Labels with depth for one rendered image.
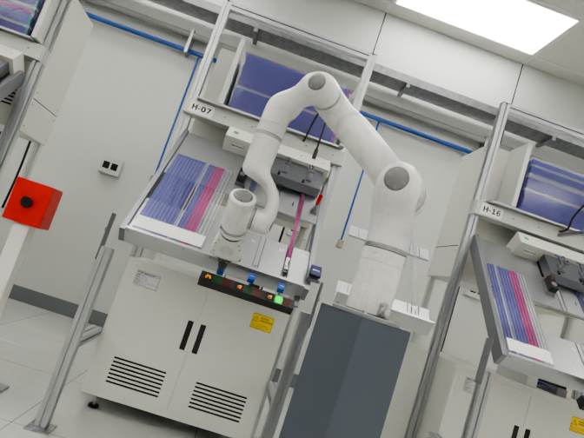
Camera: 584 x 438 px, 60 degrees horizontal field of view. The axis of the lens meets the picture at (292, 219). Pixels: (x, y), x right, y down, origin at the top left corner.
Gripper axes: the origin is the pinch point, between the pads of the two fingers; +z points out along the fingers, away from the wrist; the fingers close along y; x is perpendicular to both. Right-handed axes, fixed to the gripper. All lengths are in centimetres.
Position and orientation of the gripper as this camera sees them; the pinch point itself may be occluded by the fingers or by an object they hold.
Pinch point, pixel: (222, 263)
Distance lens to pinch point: 175.9
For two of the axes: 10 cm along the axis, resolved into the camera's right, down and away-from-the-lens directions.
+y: 9.4, 3.2, 0.7
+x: 1.5, -6.2, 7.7
